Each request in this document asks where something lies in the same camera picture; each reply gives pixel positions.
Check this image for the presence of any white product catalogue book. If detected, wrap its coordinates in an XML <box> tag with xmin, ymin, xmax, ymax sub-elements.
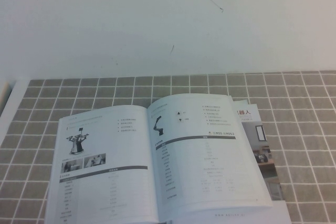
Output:
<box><xmin>44</xmin><ymin>93</ymin><xmax>274</xmax><ymax>224</ymax></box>

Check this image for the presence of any white side panel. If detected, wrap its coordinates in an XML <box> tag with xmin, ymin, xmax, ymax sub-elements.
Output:
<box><xmin>0</xmin><ymin>81</ymin><xmax>13</xmax><ymax>113</ymax></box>

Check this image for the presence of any grey checked tablecloth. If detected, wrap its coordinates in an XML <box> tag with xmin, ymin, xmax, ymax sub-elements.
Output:
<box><xmin>0</xmin><ymin>70</ymin><xmax>336</xmax><ymax>224</ymax></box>

